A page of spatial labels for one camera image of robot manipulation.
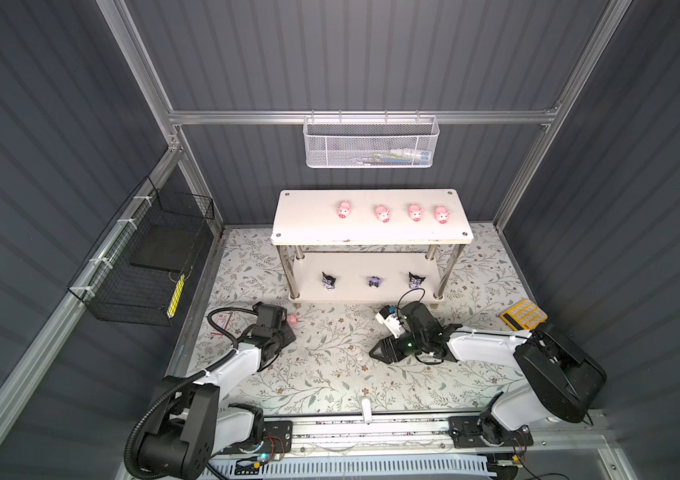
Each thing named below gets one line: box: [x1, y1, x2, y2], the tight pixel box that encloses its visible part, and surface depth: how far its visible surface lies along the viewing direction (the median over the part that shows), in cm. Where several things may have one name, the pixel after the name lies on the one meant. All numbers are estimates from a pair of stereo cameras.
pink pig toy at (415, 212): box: [408, 202, 423, 222], surface depth 75 cm
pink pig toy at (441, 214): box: [434, 205, 450, 225], surface depth 75 cm
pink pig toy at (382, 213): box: [374, 204, 391, 223], surface depth 75 cm
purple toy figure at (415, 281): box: [408, 271, 426, 290], surface depth 93 cm
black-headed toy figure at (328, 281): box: [322, 271, 336, 291], surface depth 93 cm
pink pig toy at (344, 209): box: [337, 200, 352, 219], surface depth 77 cm
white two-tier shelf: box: [270, 189, 474, 303], surface depth 79 cm
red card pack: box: [210, 313, 232, 339], surface depth 96 cm
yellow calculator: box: [500, 298, 548, 332], surface depth 96 cm
